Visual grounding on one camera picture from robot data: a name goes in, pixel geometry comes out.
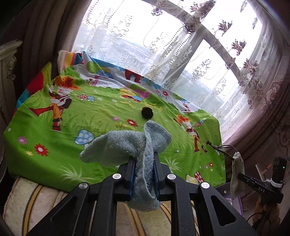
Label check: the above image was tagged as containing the grey drawstring pouch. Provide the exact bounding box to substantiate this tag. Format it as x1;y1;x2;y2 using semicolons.
205;140;246;200

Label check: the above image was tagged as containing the light blue terry towel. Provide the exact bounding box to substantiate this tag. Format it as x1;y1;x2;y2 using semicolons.
80;121;171;212

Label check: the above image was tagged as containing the person's right hand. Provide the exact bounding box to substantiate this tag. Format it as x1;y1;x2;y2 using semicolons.
252;195;280;230

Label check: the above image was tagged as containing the purple cardboard box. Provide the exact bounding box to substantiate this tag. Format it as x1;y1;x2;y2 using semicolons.
215;182;243;216

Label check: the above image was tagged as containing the mauve drape curtain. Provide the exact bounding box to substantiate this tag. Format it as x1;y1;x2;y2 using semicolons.
221;1;289;157

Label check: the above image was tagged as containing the green cartoon mushroom bedsheet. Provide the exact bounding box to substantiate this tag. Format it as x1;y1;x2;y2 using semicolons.
4;51;226;191

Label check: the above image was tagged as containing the dark brown knit ball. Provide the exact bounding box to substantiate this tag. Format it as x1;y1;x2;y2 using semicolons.
141;107;153;119

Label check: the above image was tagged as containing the white lace curtain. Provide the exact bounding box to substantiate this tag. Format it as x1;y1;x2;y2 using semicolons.
73;1;282;138

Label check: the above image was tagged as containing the white ornate cabinet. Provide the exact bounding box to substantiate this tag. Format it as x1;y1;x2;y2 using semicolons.
0;40;22;178

